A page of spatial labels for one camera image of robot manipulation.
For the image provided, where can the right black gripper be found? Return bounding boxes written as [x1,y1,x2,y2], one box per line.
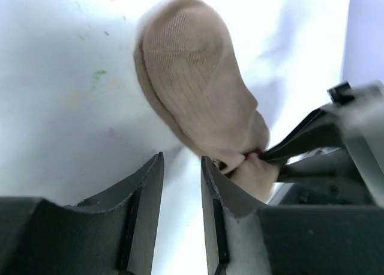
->
[260,80,383,205]

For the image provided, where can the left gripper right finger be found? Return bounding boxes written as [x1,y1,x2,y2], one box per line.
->
[201,157,383,274]

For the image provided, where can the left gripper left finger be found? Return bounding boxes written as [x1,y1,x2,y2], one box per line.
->
[1,153,164,275]

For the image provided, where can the brown sock with striped cuff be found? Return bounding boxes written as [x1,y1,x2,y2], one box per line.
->
[134,0,279,202]

